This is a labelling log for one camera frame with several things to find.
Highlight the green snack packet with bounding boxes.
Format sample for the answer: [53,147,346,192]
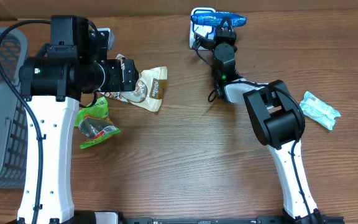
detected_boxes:
[75,96,121,149]

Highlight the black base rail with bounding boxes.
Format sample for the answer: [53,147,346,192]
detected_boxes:
[91,210,345,224]

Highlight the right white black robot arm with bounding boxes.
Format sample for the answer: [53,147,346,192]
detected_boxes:
[212,16,323,223]

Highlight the white barcode scanner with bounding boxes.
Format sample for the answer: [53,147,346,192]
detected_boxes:
[189,7,216,49]

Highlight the beige pastry snack packet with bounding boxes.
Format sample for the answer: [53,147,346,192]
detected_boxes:
[101,54,168,112]

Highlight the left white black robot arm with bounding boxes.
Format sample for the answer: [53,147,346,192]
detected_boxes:
[17,16,139,223]

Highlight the white snack packet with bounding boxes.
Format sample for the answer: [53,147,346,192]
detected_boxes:
[300,91,341,131]

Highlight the blue oreo packet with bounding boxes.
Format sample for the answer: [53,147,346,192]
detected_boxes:
[190,12,247,28]

